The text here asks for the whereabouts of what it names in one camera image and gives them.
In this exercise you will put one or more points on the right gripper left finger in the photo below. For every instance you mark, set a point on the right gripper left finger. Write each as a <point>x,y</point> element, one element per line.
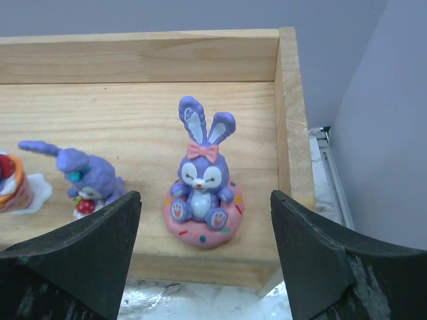
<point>77,271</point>

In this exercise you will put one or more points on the wooden two-tier shelf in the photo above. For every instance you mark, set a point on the wooden two-tier shelf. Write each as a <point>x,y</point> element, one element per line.
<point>116,95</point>

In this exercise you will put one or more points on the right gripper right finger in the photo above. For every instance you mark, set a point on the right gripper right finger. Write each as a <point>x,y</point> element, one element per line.
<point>333,272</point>

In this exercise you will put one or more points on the purple bunny with strawberry cake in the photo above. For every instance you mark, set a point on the purple bunny with strawberry cake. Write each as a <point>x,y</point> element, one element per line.
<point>94,183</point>

